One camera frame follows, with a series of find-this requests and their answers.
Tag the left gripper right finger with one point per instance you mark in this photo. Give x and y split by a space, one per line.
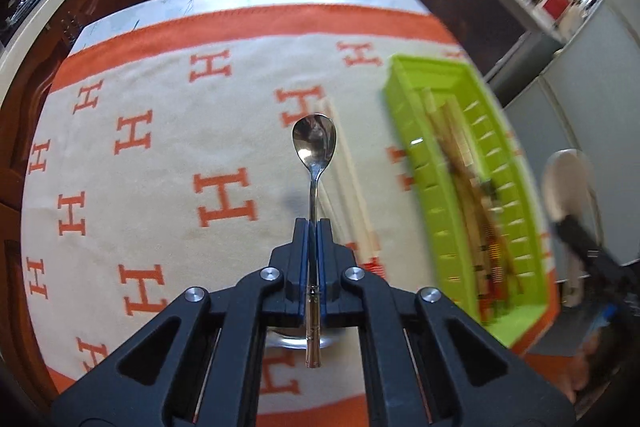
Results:
425 361

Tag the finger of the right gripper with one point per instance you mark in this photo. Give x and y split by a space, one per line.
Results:
606 277

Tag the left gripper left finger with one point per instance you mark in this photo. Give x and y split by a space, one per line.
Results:
199 361

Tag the white ceramic soup spoon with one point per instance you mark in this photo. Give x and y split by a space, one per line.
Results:
568 190

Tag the brown chopstick red end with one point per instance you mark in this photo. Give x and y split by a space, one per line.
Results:
493 269

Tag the wide steel serving spoon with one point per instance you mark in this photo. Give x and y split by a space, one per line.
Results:
297 341

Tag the pale chopstick orange end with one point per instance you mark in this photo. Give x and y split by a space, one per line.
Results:
350 186

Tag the pale chopstick striped end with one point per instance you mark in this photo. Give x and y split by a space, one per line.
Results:
332 206

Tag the long bamboo chopstick black band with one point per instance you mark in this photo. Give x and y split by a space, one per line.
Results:
455 148

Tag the person's right hand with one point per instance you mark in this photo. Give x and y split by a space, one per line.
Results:
591 370

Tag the green plastic utensil tray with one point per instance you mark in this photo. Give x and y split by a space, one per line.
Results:
496 148

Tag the grey cabinet appliance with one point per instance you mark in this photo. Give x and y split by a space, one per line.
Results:
506 42

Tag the red label box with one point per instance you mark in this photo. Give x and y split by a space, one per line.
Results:
554 9

